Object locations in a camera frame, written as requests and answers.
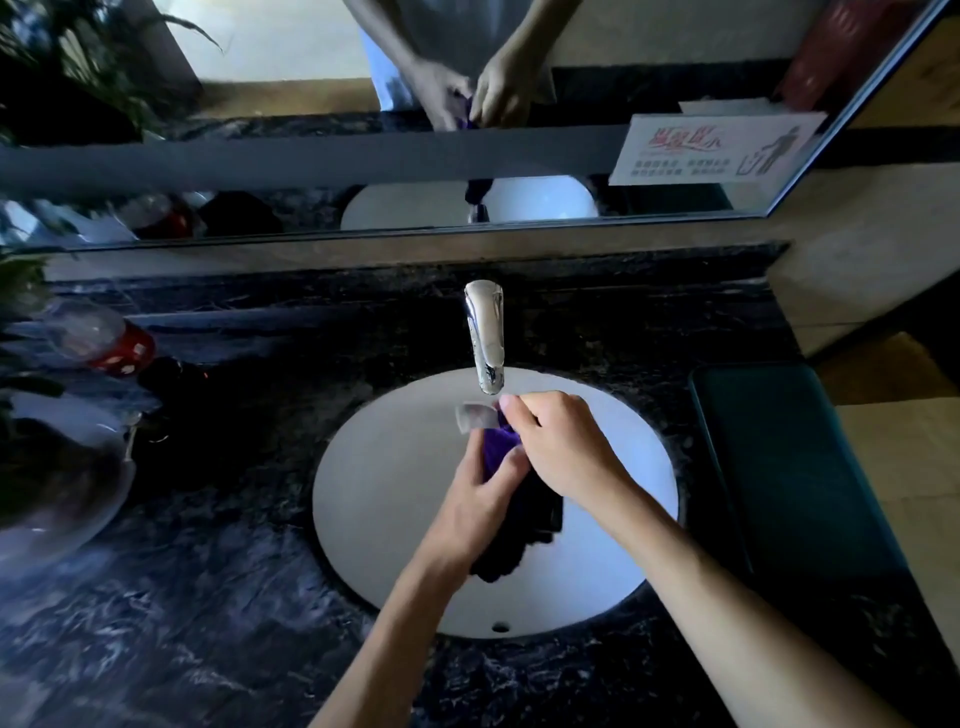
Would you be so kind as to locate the person's right hand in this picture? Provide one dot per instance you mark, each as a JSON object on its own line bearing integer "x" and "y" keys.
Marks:
{"x": 562, "y": 450}

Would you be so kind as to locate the person's left hand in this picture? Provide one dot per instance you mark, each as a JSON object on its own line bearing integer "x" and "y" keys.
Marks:
{"x": 466, "y": 517}

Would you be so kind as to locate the person's right fingers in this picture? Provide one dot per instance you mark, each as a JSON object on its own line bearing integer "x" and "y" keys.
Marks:
{"x": 519, "y": 420}

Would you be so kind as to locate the person's left thumb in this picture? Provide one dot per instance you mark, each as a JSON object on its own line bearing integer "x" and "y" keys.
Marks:
{"x": 508, "y": 469}

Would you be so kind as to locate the purple cloth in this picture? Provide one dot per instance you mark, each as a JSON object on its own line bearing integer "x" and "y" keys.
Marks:
{"x": 517, "y": 517}

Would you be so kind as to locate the person's right forearm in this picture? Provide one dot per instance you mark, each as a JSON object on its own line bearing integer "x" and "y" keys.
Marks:
{"x": 720, "y": 607}

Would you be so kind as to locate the person's left forearm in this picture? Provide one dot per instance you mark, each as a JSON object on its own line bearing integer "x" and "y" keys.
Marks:
{"x": 390, "y": 645}

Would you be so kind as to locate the white round sink basin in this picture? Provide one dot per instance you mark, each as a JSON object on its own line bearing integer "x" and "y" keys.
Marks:
{"x": 495, "y": 502}

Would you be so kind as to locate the chrome faucet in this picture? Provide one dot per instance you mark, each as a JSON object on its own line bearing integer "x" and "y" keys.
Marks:
{"x": 484, "y": 337}

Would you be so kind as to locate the dark green bin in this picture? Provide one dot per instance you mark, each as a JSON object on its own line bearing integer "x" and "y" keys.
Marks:
{"x": 795, "y": 472}

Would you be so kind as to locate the white notice sign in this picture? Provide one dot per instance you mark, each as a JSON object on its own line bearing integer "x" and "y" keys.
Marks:
{"x": 712, "y": 146}

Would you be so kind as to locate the clear bottle with red label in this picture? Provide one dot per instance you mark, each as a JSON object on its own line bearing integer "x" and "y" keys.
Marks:
{"x": 105, "y": 337}

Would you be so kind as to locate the clear glass bowl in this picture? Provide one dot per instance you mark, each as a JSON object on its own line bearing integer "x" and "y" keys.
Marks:
{"x": 60, "y": 480}

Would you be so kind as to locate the wall mirror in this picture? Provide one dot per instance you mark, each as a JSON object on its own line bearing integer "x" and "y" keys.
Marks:
{"x": 420, "y": 112}

